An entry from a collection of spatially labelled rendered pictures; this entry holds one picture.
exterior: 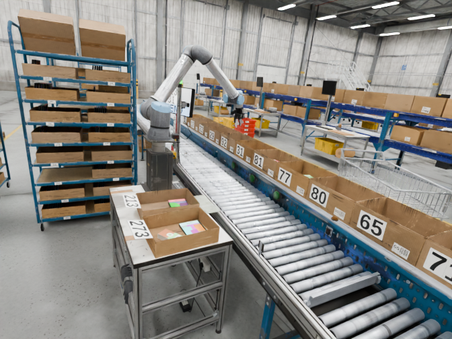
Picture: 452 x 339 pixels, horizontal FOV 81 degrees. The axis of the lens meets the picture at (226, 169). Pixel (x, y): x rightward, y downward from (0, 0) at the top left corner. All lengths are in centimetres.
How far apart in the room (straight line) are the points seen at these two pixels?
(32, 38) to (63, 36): 24
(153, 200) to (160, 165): 29
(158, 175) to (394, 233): 162
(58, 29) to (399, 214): 303
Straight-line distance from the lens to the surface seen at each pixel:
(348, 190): 215
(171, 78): 231
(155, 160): 211
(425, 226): 190
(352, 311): 144
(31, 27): 302
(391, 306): 156
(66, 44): 304
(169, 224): 175
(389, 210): 199
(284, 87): 969
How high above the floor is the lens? 166
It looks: 19 degrees down
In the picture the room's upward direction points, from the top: 6 degrees clockwise
